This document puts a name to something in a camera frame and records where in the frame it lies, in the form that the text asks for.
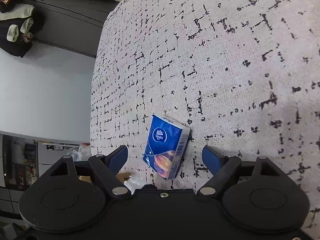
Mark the clothes hanging on door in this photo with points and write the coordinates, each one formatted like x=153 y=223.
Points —
x=20 y=22

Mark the cardboard box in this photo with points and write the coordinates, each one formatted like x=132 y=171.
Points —
x=95 y=179

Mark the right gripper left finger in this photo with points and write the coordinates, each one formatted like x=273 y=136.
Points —
x=111 y=164

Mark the white black patterned bed cover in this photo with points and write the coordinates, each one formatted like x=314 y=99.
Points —
x=243 y=75

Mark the blue tissue pack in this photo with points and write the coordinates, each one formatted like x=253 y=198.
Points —
x=165 y=147

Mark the white plastic bag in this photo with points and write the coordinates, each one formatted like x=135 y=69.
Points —
x=80 y=153

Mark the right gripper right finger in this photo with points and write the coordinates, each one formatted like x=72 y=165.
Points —
x=223 y=168

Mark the white cabinet with shelves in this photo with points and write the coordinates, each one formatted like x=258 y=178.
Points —
x=23 y=161

